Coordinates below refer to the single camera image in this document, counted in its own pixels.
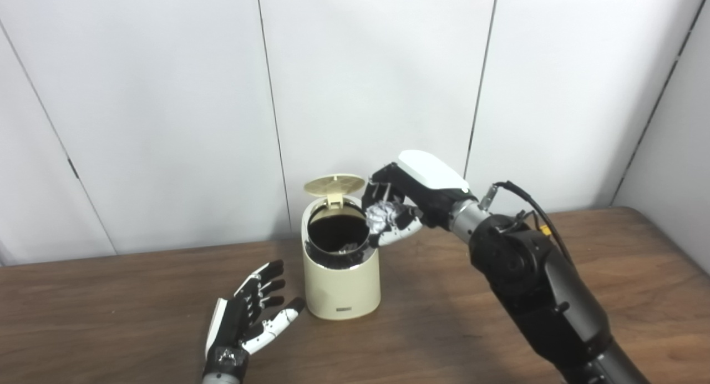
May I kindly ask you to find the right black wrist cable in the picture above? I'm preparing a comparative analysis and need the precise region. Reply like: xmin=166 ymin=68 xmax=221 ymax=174
xmin=479 ymin=181 xmax=575 ymax=262

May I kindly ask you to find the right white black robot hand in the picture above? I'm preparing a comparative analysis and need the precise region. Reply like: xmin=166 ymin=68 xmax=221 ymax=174
xmin=362 ymin=150 xmax=479 ymax=248

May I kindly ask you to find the cream round bin lid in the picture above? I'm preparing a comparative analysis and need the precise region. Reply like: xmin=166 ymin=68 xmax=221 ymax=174
xmin=303 ymin=174 xmax=366 ymax=209

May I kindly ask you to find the cream-colored desktop bin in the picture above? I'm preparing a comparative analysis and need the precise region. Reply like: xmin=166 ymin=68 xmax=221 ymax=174
xmin=301 ymin=195 xmax=381 ymax=321

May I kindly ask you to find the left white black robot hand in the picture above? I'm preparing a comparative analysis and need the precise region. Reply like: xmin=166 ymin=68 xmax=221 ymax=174
xmin=202 ymin=260 xmax=306 ymax=382

